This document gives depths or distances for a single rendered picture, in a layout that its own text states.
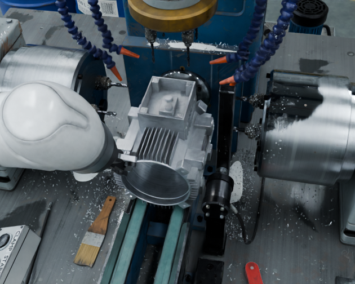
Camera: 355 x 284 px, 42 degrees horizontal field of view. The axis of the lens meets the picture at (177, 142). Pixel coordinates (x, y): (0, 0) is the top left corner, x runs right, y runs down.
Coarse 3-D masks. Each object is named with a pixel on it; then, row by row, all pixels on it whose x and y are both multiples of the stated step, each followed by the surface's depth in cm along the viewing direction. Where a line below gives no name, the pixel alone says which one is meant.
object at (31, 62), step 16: (16, 48) 113; (32, 48) 109; (48, 48) 110; (64, 48) 110; (0, 64) 108; (16, 64) 106; (32, 64) 105; (48, 64) 105; (64, 64) 104; (80, 64) 105; (96, 64) 113; (0, 80) 106; (16, 80) 104; (32, 80) 104; (48, 80) 103; (64, 80) 103; (80, 80) 105; (96, 80) 114; (96, 96) 116; (96, 112) 108
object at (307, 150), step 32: (256, 96) 108; (288, 96) 95; (320, 96) 95; (352, 96) 96; (256, 128) 101; (288, 128) 94; (320, 128) 93; (352, 128) 93; (256, 160) 107; (288, 160) 97; (320, 160) 95; (352, 160) 95
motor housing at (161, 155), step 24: (192, 120) 104; (144, 144) 96; (168, 144) 97; (192, 144) 100; (144, 168) 110; (168, 168) 112; (192, 168) 98; (144, 192) 107; (168, 192) 107; (192, 192) 99
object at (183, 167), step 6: (198, 102) 105; (198, 108) 105; (204, 108) 105; (126, 150) 96; (180, 162) 94; (186, 162) 94; (180, 168) 94; (186, 168) 94; (186, 174) 95; (126, 192) 106; (132, 198) 106; (180, 204) 103; (186, 204) 103
